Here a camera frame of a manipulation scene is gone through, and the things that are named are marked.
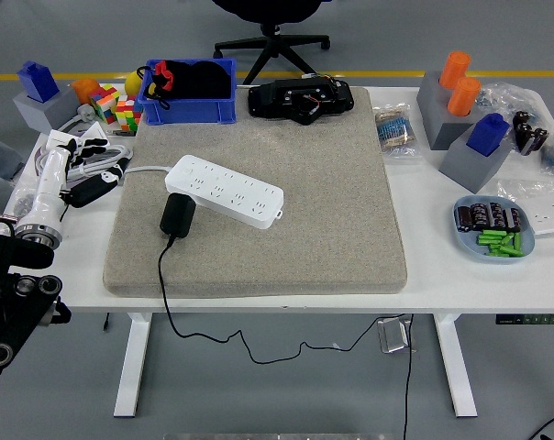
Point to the large dark capacitor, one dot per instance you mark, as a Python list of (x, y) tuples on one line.
[(521, 128), (537, 141)]

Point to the multicolour puzzle cube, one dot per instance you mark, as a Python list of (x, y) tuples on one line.
[(128, 114), (104, 103)]

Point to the white switch box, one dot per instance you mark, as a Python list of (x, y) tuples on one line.
[(59, 137)]

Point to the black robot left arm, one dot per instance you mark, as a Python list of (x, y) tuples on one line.
[(15, 298)]

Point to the black cloth pouch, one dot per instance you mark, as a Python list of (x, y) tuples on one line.
[(203, 82)]

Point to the orange plastic cup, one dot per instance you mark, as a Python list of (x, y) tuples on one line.
[(85, 91)]

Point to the grey power plug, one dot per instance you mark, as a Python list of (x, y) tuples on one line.
[(85, 112)]

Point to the black electronic device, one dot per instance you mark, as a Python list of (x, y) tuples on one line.
[(277, 98)]

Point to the white table leg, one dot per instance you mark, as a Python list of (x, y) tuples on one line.
[(132, 366), (456, 366)]

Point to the clear bag of resistors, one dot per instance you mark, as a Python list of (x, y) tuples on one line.
[(396, 130)]

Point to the blue plastic block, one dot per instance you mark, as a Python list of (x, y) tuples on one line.
[(488, 135), (38, 82)]

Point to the crumpled clear plastic bag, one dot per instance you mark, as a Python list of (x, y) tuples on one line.
[(506, 98)]

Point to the grey-brown mat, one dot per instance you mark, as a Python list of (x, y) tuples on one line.
[(281, 238)]

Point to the white wall plate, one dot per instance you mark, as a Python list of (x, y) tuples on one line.
[(96, 132)]

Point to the dark cylindrical capacitor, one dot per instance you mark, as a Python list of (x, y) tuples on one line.
[(497, 214), (465, 219), (480, 215), (513, 219)]

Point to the metal bracket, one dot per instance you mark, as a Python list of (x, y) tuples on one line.
[(393, 337)]

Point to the light blue plate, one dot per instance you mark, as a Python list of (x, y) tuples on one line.
[(465, 243)]

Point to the tall grey block holder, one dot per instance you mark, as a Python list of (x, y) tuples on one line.
[(435, 114)]

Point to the yellow ball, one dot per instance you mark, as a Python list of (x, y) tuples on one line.
[(134, 83)]

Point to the orange plastic cylinder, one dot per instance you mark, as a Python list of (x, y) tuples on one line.
[(464, 96), (455, 69)]

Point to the green cylinder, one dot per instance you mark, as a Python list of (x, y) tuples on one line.
[(501, 254), (499, 248), (517, 242), (507, 239), (488, 239), (493, 233)]

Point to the black plug adapter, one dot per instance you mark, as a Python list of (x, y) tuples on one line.
[(178, 215)]

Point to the small dark flat tool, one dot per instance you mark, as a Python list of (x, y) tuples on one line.
[(121, 133)]

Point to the black table control panel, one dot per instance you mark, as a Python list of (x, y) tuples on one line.
[(534, 319)]

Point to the black office chair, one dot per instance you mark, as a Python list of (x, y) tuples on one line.
[(274, 41)]

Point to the clear flat plastic bag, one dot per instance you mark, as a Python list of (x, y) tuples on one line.
[(520, 188)]

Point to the blue plastic bin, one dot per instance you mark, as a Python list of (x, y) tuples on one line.
[(190, 112)]

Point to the clear bag of screws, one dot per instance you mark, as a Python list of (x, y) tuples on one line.
[(22, 204)]

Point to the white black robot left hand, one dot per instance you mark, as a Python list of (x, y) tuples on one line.
[(47, 183)]

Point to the white socket panel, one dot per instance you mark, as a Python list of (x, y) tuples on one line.
[(550, 217)]

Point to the white power strip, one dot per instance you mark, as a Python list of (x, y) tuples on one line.
[(231, 188)]

